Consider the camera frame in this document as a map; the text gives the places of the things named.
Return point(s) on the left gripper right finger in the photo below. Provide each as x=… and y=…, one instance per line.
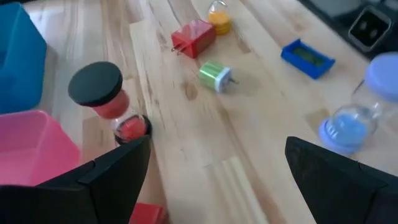
x=342, y=193

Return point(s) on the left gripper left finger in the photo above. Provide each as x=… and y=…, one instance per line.
x=102, y=193

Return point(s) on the red wall charger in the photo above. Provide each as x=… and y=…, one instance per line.
x=196, y=35
x=146, y=214

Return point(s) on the pink plastic bin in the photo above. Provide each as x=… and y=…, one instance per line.
x=31, y=149

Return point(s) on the orange hourglass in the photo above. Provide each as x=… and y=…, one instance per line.
x=220, y=20

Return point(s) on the lavender hourglass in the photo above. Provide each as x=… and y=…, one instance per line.
x=345, y=133

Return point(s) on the black hourglass with red sand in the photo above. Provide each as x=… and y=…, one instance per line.
x=94, y=82

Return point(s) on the blue digital display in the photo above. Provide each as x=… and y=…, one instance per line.
x=306, y=56

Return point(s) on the teal plastic bin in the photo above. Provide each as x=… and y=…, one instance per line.
x=18, y=62

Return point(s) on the green white charger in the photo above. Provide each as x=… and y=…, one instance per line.
x=211, y=74

